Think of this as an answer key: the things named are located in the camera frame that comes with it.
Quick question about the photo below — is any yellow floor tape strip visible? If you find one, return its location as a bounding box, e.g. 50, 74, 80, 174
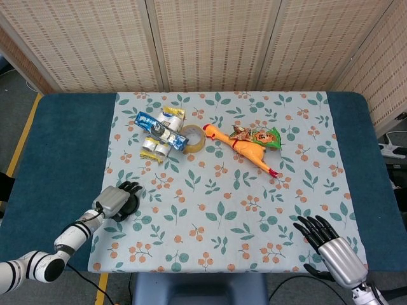
6, 93, 109, 305

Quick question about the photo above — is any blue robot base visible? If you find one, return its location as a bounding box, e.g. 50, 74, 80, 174
132, 272, 270, 305

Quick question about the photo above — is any yellow rubber chicken toy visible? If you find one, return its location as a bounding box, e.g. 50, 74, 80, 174
202, 123, 280, 179

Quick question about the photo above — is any green snack bag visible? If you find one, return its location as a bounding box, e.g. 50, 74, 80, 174
230, 120, 285, 150

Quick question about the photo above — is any blue cookie package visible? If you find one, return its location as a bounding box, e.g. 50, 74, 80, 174
134, 110, 189, 153

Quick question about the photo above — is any black cable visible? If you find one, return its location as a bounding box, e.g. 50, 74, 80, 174
65, 263, 109, 296
273, 274, 335, 295

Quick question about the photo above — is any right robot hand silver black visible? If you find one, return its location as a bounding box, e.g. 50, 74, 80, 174
293, 215, 369, 288

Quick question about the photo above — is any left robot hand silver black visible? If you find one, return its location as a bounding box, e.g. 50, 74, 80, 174
94, 180, 144, 222

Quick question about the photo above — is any floral print tablecloth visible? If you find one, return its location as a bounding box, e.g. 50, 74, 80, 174
86, 91, 369, 274

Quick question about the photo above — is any woven bamboo screen panel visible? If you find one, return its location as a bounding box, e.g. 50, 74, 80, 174
0, 27, 53, 95
0, 0, 165, 93
145, 0, 282, 93
262, 0, 395, 93
335, 0, 407, 139

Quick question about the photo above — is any yellow white roll pack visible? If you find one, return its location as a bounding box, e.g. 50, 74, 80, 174
139, 107, 187, 163

